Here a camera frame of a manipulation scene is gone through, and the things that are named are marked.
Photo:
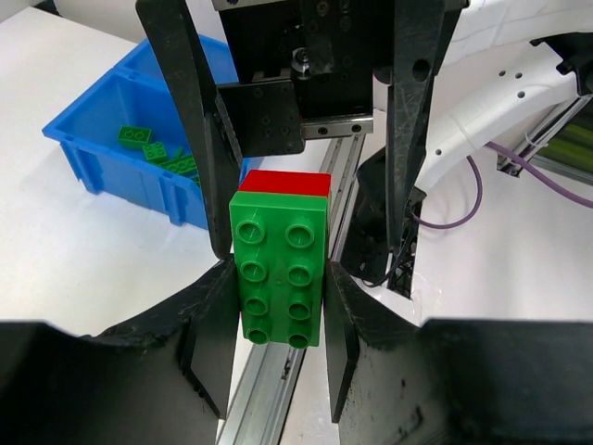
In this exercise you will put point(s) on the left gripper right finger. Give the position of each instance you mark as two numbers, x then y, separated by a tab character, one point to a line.
452	381

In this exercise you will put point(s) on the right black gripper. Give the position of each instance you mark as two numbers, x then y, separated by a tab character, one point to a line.
304	74

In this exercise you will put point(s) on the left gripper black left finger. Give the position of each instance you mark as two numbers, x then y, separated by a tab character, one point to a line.
161	377

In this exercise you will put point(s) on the small green lego tile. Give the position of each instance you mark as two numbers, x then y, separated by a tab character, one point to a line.
178	152

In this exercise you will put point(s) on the green red layered lego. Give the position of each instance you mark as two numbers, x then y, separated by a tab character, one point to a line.
280	227

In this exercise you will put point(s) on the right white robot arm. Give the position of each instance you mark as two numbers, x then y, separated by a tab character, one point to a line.
517	93

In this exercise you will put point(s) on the green lego in bin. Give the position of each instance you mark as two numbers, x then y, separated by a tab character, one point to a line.
155	153
182	165

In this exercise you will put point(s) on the blue plastic divided bin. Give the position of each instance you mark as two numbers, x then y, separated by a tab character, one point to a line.
132	93

